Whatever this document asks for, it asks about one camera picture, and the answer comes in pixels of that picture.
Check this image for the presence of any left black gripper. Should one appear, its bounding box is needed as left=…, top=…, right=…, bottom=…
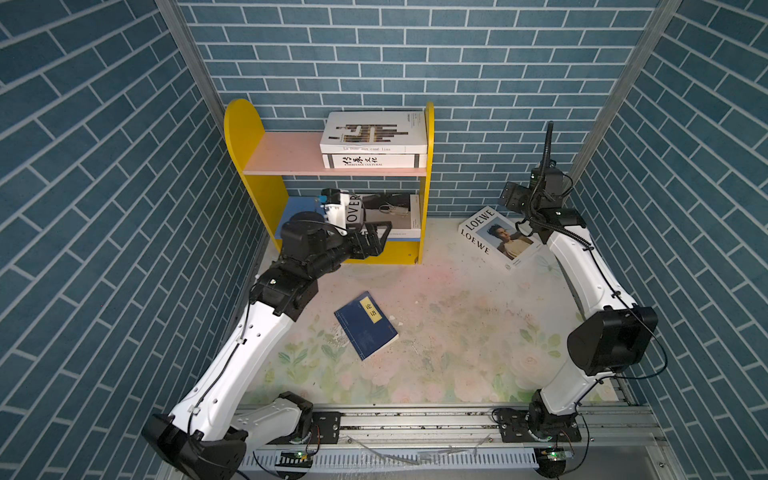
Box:
left=304, top=220, right=391, bottom=283

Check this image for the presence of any white LOVER book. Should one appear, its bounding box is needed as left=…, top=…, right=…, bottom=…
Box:
left=342, top=193, right=421, bottom=241

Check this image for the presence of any white LOEWE book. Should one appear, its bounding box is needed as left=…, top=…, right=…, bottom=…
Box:
left=458, top=207, right=542, bottom=271

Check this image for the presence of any navy blue book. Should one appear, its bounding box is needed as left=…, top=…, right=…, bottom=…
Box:
left=334, top=291, right=399, bottom=361

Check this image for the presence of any Heritage Cultural book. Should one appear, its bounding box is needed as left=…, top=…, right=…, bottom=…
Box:
left=322, top=153, right=427, bottom=169

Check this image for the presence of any white brown-pattern book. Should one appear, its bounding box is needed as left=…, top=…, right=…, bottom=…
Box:
left=319, top=111, right=427, bottom=154

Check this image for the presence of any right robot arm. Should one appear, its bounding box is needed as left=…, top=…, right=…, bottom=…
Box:
left=499, top=122, right=658, bottom=427

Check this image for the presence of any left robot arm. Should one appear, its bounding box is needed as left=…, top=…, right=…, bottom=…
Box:
left=142, top=211, right=392, bottom=479

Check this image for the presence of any yellow pink blue bookshelf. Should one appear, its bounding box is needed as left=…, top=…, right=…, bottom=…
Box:
left=223, top=99, right=436, bottom=248

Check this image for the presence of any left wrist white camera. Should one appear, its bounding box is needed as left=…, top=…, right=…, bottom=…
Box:
left=319, top=188, right=350, bottom=230

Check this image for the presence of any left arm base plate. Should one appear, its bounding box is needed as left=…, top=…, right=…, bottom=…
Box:
left=292, top=411, right=342, bottom=445

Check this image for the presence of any aluminium front rail frame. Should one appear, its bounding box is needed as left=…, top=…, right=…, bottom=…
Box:
left=242, top=403, right=684, bottom=479

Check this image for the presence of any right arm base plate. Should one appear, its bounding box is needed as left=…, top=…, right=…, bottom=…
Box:
left=491, top=408, right=582, bottom=443

